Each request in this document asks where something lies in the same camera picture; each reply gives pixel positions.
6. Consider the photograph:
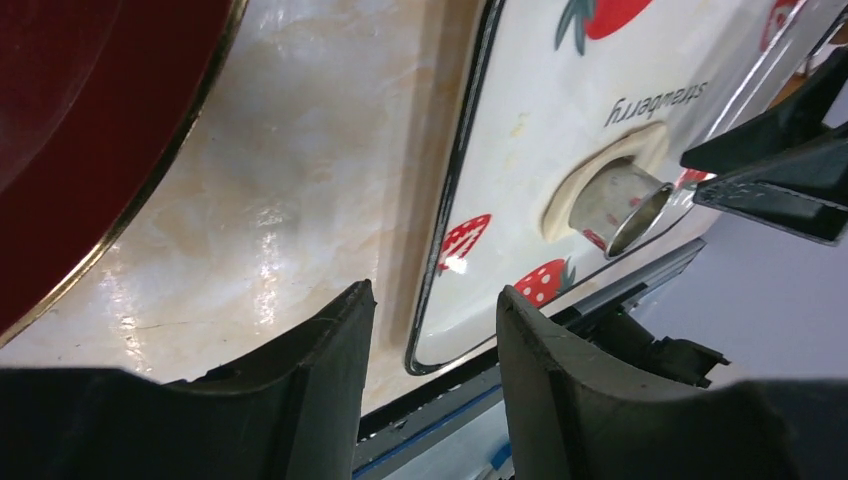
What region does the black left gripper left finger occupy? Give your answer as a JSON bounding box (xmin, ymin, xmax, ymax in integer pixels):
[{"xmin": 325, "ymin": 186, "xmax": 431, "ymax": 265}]
[{"xmin": 1, "ymin": 280, "xmax": 376, "ymax": 479}]

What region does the round metal cutter ring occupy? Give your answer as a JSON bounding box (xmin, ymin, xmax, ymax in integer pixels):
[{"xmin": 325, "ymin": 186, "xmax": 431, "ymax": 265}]
[{"xmin": 568, "ymin": 156, "xmax": 676, "ymax": 260}]

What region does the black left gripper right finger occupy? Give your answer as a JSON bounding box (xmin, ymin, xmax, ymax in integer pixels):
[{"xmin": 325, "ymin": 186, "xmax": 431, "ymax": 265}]
[{"xmin": 496, "ymin": 287, "xmax": 847, "ymax": 479}]

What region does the white dough lump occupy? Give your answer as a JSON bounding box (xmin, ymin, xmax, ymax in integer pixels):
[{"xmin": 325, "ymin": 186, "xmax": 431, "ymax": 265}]
[{"xmin": 540, "ymin": 122, "xmax": 674, "ymax": 258}]

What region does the white strawberry print tray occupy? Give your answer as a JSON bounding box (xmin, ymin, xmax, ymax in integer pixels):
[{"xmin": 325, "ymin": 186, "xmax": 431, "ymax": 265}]
[{"xmin": 404, "ymin": 1, "xmax": 847, "ymax": 375}]

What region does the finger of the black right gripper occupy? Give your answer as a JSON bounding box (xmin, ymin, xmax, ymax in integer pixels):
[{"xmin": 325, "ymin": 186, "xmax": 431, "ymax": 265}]
[
  {"xmin": 695, "ymin": 123, "xmax": 847, "ymax": 245},
  {"xmin": 680, "ymin": 46, "xmax": 847, "ymax": 175}
]

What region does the wooden dough roller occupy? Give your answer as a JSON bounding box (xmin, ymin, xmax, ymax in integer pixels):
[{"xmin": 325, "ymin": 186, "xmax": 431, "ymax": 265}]
[{"xmin": 769, "ymin": 24, "xmax": 847, "ymax": 108}]

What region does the dark red round plate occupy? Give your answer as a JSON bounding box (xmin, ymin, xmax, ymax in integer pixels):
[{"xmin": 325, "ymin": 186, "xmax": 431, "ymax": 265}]
[{"xmin": 1, "ymin": 1, "xmax": 247, "ymax": 342}]

